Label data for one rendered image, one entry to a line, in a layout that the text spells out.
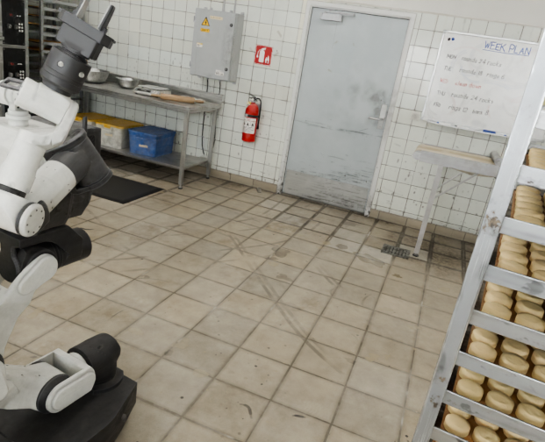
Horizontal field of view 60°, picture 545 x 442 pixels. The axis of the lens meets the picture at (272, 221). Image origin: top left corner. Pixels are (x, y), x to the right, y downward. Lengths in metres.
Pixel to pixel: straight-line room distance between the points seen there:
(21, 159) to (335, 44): 4.41
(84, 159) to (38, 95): 0.24
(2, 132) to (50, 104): 0.34
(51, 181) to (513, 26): 4.48
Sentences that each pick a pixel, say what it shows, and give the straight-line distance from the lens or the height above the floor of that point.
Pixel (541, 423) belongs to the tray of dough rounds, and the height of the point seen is 0.97.
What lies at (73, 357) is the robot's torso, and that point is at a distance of 2.01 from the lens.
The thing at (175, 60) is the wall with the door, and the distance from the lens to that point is 5.98.
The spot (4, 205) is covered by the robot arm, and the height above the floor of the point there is 1.15.
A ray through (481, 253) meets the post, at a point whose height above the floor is 1.27.
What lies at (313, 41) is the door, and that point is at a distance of 5.34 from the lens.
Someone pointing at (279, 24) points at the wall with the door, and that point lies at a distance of 5.44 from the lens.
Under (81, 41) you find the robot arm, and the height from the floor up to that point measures 1.49.
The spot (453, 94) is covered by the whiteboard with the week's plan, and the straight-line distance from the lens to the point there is 5.08.
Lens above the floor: 1.54
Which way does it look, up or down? 19 degrees down
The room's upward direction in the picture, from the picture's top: 9 degrees clockwise
